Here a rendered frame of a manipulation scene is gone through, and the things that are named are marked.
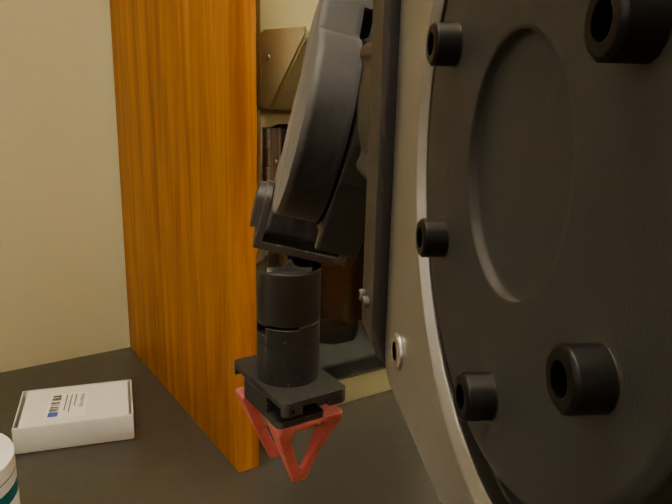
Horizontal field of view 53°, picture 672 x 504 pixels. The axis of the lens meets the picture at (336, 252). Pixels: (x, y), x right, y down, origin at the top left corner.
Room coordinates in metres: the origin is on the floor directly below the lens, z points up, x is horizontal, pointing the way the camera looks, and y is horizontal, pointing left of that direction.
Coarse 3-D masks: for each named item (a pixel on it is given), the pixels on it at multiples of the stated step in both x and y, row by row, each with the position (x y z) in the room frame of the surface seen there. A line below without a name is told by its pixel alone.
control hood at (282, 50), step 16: (272, 32) 0.88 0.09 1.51; (288, 32) 0.85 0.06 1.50; (304, 32) 0.82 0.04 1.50; (272, 48) 0.88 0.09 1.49; (288, 48) 0.85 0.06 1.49; (304, 48) 0.83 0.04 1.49; (272, 64) 0.88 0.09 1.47; (288, 64) 0.85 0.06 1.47; (272, 80) 0.88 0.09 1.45; (288, 80) 0.86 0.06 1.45; (272, 96) 0.88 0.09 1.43; (288, 96) 0.88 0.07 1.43
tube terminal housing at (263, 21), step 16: (256, 0) 0.92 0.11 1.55; (272, 0) 0.92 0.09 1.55; (288, 0) 0.93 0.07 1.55; (304, 0) 0.95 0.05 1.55; (256, 16) 0.92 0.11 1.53; (272, 16) 0.92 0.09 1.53; (288, 16) 0.93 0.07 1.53; (304, 16) 0.95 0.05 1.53; (256, 32) 0.92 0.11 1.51; (256, 48) 0.92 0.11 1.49; (256, 64) 0.92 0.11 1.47; (256, 80) 0.92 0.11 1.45; (256, 96) 0.92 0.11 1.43; (272, 112) 0.92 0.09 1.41; (288, 112) 0.93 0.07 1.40; (384, 368) 1.04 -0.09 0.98; (352, 384) 1.00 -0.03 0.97; (368, 384) 1.02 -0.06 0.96; (384, 384) 1.04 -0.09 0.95; (352, 400) 1.00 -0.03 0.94
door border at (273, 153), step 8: (272, 128) 0.91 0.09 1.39; (280, 128) 0.91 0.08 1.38; (272, 136) 0.91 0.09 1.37; (280, 136) 0.91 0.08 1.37; (272, 144) 0.91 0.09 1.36; (280, 144) 0.91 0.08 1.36; (264, 152) 0.90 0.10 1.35; (272, 152) 0.91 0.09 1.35; (280, 152) 0.91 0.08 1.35; (264, 160) 0.90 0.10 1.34; (272, 160) 0.91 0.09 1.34; (272, 168) 0.91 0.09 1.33; (272, 176) 0.91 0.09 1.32
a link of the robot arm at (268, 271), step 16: (272, 256) 0.58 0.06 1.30; (288, 256) 0.56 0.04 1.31; (256, 272) 0.56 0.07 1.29; (272, 272) 0.55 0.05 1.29; (288, 272) 0.55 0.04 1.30; (304, 272) 0.55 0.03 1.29; (320, 272) 0.56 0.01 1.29; (256, 288) 0.56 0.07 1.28; (272, 288) 0.54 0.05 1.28; (288, 288) 0.54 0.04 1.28; (304, 288) 0.54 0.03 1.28; (320, 288) 0.56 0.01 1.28; (256, 304) 0.56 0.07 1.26; (272, 304) 0.54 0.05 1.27; (288, 304) 0.54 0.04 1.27; (304, 304) 0.54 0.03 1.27; (272, 320) 0.54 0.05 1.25; (288, 320) 0.54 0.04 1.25; (304, 320) 0.54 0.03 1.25
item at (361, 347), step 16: (336, 272) 0.97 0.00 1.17; (352, 272) 0.98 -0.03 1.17; (336, 288) 0.97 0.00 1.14; (352, 288) 0.98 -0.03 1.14; (320, 304) 0.95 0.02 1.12; (336, 304) 0.97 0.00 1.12; (352, 304) 0.98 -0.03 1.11; (320, 320) 0.95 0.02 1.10; (336, 320) 0.97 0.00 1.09; (352, 320) 0.98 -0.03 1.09; (320, 336) 0.95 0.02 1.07; (336, 336) 0.97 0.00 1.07; (352, 336) 0.98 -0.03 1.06; (320, 352) 0.95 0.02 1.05; (336, 352) 0.97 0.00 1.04; (352, 352) 0.98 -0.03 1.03; (368, 352) 1.00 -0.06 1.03; (336, 368) 0.97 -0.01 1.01; (352, 368) 0.99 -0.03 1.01; (368, 368) 1.00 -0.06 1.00
